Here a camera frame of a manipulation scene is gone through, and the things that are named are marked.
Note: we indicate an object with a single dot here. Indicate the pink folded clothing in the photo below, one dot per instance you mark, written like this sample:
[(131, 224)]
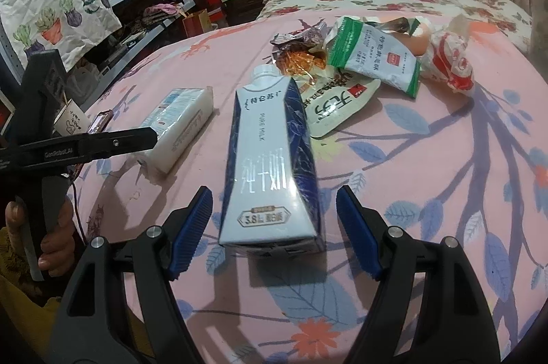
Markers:
[(165, 10)]

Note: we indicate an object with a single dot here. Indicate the pink floral tablecloth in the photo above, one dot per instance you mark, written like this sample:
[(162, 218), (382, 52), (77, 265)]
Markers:
[(428, 175)]

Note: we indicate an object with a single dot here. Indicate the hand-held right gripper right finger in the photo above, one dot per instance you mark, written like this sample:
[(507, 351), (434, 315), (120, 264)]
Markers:
[(355, 231)]

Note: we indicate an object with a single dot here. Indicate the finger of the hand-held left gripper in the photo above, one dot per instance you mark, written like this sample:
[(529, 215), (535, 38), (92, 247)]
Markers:
[(120, 143)]

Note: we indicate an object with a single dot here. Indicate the purple foil snack wrapper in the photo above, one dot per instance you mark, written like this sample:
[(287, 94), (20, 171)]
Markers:
[(299, 51)]

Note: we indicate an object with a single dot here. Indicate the floral bed sheet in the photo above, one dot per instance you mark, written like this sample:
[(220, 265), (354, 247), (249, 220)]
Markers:
[(385, 0)]

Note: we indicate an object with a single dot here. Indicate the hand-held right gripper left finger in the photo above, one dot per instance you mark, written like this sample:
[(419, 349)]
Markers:
[(192, 235)]

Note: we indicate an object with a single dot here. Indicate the red and white wrapper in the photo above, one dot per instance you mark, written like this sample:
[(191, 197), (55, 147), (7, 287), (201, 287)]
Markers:
[(449, 55)]

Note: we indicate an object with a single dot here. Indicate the green snack bag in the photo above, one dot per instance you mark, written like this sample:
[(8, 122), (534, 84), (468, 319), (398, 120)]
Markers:
[(376, 55)]

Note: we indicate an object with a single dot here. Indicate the person's left hand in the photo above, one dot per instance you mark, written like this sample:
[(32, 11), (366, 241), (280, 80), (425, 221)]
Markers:
[(60, 244)]

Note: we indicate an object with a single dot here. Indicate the white tissue pack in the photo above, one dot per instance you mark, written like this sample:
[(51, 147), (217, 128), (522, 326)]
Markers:
[(180, 124)]

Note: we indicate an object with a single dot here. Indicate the brown paper bag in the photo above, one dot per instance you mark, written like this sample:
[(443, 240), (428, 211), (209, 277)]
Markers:
[(197, 23)]

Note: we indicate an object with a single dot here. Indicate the white pouch with red label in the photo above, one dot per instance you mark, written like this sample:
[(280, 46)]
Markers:
[(338, 109)]

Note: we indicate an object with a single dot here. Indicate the pink paper cup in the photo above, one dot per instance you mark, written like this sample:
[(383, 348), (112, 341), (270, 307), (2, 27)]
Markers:
[(417, 38)]

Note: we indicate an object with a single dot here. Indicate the white paper tag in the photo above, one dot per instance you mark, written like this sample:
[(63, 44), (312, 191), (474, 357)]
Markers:
[(70, 119)]

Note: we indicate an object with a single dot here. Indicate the blue and white milk carton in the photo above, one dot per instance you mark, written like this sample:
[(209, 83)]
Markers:
[(265, 167)]

